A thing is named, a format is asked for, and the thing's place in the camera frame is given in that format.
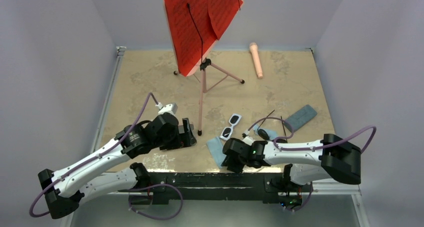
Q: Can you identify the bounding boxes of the light blue cleaning cloth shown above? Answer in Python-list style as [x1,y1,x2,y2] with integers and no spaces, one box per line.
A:
[206,136,226,169]

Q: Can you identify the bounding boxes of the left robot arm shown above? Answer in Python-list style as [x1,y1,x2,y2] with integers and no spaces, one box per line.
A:
[38,112,197,219]

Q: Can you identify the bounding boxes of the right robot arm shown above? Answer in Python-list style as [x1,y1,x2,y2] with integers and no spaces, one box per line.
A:
[221,133,362,191]

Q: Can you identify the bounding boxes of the black sunglasses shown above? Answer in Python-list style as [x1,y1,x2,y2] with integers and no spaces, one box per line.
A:
[256,109,288,143]

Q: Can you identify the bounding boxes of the blue glasses case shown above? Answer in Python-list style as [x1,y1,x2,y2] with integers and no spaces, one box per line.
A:
[284,104,318,133]

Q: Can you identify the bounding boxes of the pink music stand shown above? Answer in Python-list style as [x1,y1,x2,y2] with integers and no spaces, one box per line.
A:
[173,57,246,137]

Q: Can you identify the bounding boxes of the pink toy microphone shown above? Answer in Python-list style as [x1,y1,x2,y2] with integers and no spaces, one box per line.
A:
[249,42,264,79]

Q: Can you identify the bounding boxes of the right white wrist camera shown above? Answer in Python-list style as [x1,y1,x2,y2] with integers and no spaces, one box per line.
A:
[242,132,255,146]

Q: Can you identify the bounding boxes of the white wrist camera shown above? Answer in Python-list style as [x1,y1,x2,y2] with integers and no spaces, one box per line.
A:
[242,132,255,146]
[155,102,178,116]

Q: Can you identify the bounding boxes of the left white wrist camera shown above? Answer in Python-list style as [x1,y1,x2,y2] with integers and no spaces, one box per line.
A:
[155,102,178,116]

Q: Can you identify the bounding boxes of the white frame sunglasses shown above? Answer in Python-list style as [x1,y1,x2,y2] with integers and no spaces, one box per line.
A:
[219,113,242,141]

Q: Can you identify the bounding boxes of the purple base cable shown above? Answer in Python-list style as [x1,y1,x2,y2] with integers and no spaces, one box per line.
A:
[128,184,184,221]

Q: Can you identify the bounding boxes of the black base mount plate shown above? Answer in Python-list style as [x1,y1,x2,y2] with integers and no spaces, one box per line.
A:
[128,172,311,205]

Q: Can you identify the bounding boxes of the aluminium frame rail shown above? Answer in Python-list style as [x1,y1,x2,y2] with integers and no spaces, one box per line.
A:
[59,46,127,227]

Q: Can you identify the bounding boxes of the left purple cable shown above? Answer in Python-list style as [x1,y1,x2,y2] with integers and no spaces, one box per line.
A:
[29,92,160,218]

